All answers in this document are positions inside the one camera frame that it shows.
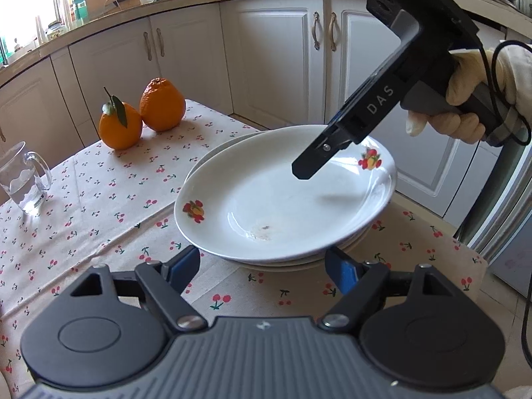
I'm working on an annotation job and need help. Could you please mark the glass mug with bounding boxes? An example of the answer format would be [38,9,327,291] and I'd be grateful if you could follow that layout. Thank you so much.
[0,141,53,215]

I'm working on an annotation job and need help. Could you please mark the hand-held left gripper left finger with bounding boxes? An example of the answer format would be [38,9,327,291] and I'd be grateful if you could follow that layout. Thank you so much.
[62,245,207,333]

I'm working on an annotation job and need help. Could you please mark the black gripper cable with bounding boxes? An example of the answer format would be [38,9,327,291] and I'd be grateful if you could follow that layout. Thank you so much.
[478,39,532,383]

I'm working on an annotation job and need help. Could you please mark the white kitchen cabinets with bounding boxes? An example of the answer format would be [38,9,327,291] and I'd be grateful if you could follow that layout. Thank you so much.
[0,0,512,242]

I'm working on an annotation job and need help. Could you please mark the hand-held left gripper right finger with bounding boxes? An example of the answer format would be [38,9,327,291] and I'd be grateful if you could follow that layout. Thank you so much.
[319,247,458,331]

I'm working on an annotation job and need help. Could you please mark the cherry print tablecloth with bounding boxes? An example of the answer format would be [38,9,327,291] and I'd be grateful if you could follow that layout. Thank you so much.
[0,99,489,387]

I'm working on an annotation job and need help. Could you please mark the silver metal appliance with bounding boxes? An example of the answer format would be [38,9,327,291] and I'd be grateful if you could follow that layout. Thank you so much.
[465,21,532,300]

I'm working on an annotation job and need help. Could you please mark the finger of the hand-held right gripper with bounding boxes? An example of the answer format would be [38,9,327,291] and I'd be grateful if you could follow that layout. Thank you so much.
[291,124,366,180]

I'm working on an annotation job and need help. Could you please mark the bumpy orange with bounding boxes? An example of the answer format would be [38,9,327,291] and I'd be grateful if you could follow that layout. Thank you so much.
[139,77,186,132]

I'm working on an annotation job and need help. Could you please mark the person's right hand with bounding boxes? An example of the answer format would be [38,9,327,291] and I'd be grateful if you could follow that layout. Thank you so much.
[406,45,532,142]

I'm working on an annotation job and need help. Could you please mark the orange with leaf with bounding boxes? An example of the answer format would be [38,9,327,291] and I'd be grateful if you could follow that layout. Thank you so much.
[98,87,143,150]

